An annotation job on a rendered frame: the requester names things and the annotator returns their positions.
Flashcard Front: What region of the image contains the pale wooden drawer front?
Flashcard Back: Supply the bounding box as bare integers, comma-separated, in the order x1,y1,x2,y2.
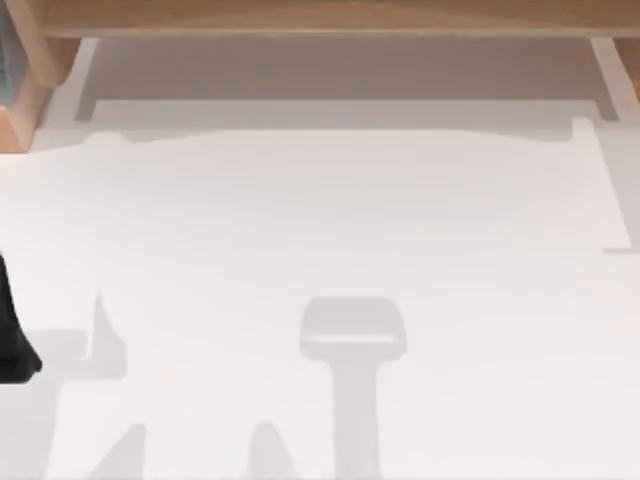
0,0,60,155

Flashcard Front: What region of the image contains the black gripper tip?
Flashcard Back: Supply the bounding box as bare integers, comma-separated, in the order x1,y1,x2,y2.
0,255,43,385

